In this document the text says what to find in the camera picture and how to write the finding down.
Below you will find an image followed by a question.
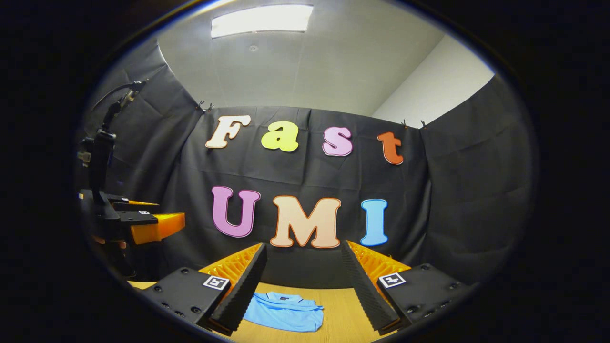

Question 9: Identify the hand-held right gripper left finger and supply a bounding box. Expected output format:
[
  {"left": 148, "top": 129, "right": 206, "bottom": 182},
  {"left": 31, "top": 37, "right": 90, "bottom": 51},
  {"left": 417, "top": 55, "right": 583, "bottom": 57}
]
[{"left": 141, "top": 242, "right": 268, "bottom": 336}]

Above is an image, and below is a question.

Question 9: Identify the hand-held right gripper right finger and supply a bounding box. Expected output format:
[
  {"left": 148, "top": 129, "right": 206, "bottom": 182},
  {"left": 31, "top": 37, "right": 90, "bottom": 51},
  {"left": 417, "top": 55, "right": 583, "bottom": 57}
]
[{"left": 340, "top": 240, "right": 479, "bottom": 334}]

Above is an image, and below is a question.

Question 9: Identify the light blue T-shirt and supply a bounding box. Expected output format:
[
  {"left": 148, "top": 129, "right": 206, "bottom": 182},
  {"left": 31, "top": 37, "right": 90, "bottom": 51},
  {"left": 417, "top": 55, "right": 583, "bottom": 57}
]
[{"left": 243, "top": 292, "right": 325, "bottom": 333}]

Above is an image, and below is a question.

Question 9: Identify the black backdrop cloth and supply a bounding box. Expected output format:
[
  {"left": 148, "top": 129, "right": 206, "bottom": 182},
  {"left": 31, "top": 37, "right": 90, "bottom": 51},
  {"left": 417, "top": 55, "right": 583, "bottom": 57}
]
[{"left": 74, "top": 38, "right": 539, "bottom": 286}]

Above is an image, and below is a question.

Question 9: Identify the ceiling light panel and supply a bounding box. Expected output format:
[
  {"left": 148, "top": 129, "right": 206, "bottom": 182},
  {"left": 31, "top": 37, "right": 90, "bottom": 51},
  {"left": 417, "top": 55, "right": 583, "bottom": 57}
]
[{"left": 211, "top": 5, "right": 314, "bottom": 39}]

